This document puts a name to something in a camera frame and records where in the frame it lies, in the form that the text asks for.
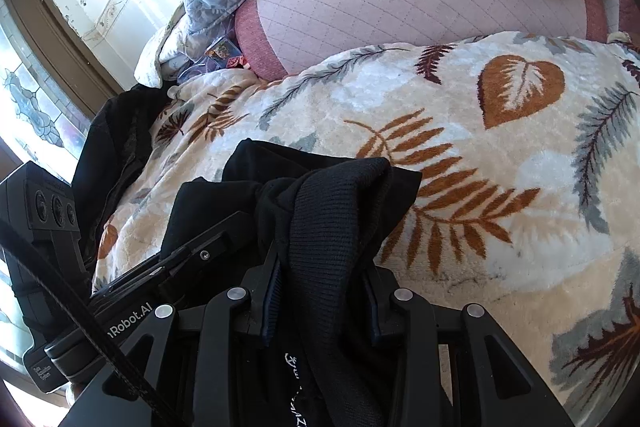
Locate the leaf print blanket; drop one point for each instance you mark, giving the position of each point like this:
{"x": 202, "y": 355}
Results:
{"x": 500, "y": 207}

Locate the colourful printed packet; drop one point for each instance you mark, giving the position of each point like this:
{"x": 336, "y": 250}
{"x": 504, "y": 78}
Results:
{"x": 225, "y": 52}

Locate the black pants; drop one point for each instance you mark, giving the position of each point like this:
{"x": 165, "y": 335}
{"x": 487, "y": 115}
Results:
{"x": 325, "y": 217}

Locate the window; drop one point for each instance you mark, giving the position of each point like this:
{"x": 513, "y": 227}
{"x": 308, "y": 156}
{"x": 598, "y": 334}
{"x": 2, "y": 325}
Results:
{"x": 30, "y": 107}

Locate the black jacket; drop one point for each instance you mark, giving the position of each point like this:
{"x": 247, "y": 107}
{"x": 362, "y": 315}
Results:
{"x": 115, "y": 147}

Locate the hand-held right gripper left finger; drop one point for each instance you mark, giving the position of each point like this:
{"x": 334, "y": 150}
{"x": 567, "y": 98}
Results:
{"x": 272, "y": 307}

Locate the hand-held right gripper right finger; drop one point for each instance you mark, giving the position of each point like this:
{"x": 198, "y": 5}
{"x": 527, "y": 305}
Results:
{"x": 372, "y": 312}

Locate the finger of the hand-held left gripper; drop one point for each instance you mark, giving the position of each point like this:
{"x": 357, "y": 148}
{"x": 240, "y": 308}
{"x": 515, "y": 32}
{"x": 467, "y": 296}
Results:
{"x": 200, "y": 254}

